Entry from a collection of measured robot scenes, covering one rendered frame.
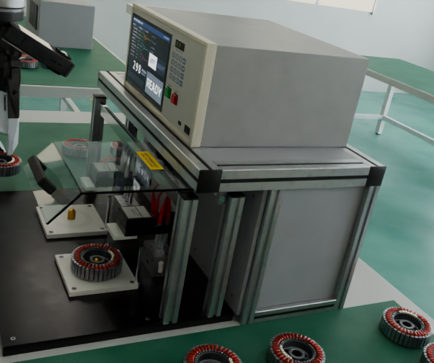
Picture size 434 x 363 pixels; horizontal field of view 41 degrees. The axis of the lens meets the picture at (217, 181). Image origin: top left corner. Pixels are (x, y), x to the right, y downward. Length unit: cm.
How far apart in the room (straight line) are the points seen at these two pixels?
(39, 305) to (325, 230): 61
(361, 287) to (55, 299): 76
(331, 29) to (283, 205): 627
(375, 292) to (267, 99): 62
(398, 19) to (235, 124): 692
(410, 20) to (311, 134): 693
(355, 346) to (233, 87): 61
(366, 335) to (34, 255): 77
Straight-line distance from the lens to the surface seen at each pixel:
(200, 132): 112
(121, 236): 126
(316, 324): 135
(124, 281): 129
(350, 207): 129
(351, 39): 759
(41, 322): 119
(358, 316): 142
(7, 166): 169
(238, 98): 114
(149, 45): 135
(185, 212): 107
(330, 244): 130
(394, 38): 805
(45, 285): 129
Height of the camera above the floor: 149
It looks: 22 degrees down
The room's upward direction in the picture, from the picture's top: 11 degrees clockwise
